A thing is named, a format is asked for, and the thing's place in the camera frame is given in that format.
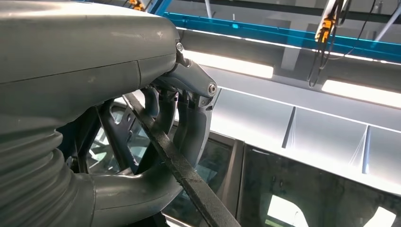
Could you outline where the bright ceiling light panel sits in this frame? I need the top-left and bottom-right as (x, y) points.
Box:
(322, 79), (401, 109)
(183, 50), (275, 79)

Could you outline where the blue steel shelf rack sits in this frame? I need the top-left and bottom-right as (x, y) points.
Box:
(147, 0), (401, 63)

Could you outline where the hanging yellow black cable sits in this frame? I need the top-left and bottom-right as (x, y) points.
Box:
(308, 0), (355, 88)

